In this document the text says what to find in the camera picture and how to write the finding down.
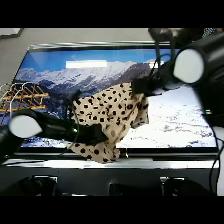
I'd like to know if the heap of clothes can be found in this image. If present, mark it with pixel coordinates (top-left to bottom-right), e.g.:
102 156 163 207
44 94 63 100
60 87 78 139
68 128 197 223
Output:
201 27 224 38

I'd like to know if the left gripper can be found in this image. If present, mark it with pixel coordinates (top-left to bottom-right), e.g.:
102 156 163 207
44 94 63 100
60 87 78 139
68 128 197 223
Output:
88 123 109 146

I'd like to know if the silver frame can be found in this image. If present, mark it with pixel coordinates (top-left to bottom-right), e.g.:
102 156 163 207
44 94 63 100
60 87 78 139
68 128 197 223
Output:
0 157 224 197

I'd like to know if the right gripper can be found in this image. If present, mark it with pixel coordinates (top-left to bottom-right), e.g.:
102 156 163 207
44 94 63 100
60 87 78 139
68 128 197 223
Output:
131 77 158 98

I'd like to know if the brown clothes hanger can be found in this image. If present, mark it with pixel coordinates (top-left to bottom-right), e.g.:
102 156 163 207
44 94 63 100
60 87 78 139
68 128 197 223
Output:
0 99 48 114
0 81 50 102

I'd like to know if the cream black-dotted shirt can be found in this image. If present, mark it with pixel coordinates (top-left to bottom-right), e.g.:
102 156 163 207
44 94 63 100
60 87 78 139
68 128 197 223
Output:
66 81 151 164

